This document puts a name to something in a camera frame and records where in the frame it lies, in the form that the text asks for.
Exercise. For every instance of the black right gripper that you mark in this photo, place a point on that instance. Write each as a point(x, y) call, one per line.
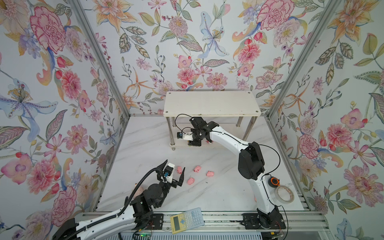
point(192, 143)

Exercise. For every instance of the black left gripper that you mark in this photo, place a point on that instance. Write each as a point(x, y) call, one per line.
point(174, 184)

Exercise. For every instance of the pink pig toy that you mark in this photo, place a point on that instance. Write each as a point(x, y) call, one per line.
point(190, 181)
point(179, 170)
point(197, 169)
point(210, 174)

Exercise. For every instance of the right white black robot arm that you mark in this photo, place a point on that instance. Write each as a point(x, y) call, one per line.
point(251, 165)

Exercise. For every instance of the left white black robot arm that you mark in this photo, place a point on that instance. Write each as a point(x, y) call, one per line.
point(135, 213)

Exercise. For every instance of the white two-tier shelf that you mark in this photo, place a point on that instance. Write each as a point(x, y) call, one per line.
point(210, 105)

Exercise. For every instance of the pink ceramic jar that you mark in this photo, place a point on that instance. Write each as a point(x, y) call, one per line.
point(138, 192)

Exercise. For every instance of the yellow blue calculator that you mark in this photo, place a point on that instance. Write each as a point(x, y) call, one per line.
point(187, 220)

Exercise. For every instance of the black orange tape measure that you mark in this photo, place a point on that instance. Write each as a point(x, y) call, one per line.
point(273, 182)

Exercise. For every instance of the clear tape roll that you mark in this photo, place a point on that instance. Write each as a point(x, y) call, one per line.
point(284, 195)

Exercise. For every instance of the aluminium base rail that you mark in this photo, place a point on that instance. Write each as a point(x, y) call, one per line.
point(293, 222)

